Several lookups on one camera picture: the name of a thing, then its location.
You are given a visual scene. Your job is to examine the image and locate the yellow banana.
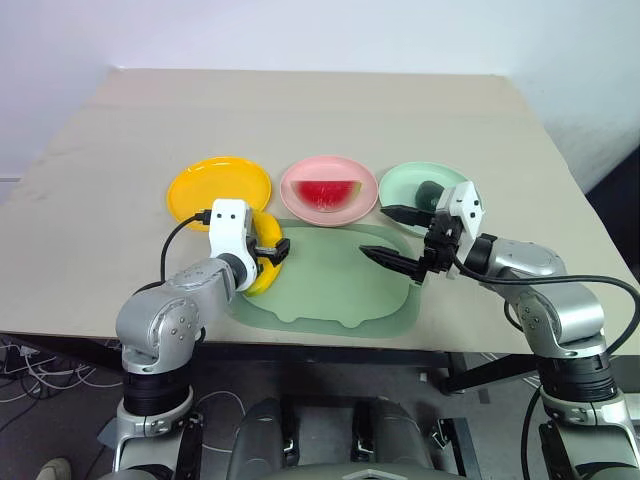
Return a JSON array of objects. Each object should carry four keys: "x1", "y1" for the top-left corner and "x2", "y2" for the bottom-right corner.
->
[{"x1": 244, "y1": 209, "x2": 287, "y2": 297}]

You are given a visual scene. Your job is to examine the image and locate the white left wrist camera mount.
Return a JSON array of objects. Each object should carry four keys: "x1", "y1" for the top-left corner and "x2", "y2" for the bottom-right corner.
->
[{"x1": 206, "y1": 198, "x2": 261, "y2": 289}]

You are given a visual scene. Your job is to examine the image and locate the pink plate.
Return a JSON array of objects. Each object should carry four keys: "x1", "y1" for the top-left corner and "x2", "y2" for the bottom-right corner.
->
[{"x1": 279, "y1": 154, "x2": 380, "y2": 229}]

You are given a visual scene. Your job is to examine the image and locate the dark green avocado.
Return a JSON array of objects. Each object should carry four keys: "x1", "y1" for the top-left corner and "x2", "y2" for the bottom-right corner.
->
[{"x1": 415, "y1": 180, "x2": 446, "y2": 214}]

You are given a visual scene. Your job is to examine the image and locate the white floor cables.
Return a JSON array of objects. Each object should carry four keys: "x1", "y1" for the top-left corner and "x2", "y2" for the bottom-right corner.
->
[{"x1": 0, "y1": 339, "x2": 124, "y2": 404}]

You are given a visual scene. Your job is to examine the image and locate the yellow plate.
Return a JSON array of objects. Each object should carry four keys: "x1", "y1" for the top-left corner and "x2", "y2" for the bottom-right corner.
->
[{"x1": 167, "y1": 156, "x2": 274, "y2": 234}]

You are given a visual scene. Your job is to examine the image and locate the green silicone mat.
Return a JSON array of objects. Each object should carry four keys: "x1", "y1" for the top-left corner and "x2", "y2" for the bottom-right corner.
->
[{"x1": 227, "y1": 218, "x2": 421, "y2": 341}]

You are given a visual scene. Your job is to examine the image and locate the light green plate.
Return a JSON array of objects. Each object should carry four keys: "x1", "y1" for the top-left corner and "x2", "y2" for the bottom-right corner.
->
[{"x1": 378, "y1": 160, "x2": 474, "y2": 239}]

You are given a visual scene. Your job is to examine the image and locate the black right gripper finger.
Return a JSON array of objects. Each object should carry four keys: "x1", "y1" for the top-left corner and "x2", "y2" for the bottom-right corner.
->
[
  {"x1": 359, "y1": 244, "x2": 426, "y2": 286},
  {"x1": 380, "y1": 203, "x2": 434, "y2": 227}
]

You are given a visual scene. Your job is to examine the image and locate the beige shoe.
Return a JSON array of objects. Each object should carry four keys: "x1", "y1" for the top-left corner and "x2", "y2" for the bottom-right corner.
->
[{"x1": 35, "y1": 456, "x2": 72, "y2": 480}]

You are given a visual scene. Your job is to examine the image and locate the red watermelon slice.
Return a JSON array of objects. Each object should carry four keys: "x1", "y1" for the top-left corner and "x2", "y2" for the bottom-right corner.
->
[{"x1": 291, "y1": 178, "x2": 365, "y2": 214}]

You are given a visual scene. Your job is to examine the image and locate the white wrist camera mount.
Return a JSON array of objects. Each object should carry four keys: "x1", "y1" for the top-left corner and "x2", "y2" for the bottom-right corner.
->
[
  {"x1": 206, "y1": 198, "x2": 261, "y2": 289},
  {"x1": 434, "y1": 181, "x2": 487, "y2": 279}
]

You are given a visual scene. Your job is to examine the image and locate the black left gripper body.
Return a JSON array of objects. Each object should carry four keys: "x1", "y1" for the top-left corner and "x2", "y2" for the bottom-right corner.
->
[{"x1": 248, "y1": 238, "x2": 276, "y2": 274}]

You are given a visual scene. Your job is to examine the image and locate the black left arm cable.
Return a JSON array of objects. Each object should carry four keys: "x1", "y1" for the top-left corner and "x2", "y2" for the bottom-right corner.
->
[{"x1": 132, "y1": 209, "x2": 214, "y2": 297}]

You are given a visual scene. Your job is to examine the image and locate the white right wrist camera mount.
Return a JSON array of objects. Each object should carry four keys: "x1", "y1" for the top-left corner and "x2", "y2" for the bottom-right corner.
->
[{"x1": 434, "y1": 181, "x2": 487, "y2": 279}]

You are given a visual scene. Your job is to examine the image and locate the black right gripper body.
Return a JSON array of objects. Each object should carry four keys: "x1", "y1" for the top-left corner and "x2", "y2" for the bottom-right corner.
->
[{"x1": 412, "y1": 209, "x2": 469, "y2": 285}]

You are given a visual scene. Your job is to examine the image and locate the black table frame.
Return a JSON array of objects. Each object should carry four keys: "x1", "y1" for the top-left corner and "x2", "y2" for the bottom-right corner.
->
[{"x1": 0, "y1": 330, "x2": 544, "y2": 397}]

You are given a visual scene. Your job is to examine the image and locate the dark grey rounded shape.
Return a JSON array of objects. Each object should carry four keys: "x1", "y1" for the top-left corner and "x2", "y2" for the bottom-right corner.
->
[
  {"x1": 234, "y1": 398, "x2": 292, "y2": 474},
  {"x1": 368, "y1": 396, "x2": 435, "y2": 474}
]

